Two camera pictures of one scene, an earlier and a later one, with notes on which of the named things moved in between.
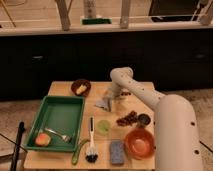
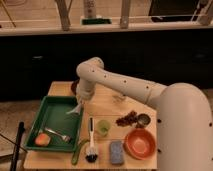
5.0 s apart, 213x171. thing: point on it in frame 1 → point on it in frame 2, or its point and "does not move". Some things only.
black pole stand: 19,135 does not move
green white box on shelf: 96,21 does not move
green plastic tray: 58,125 does not move
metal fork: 64,137 does not move
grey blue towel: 105,103 → 76,109
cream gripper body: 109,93 → 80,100
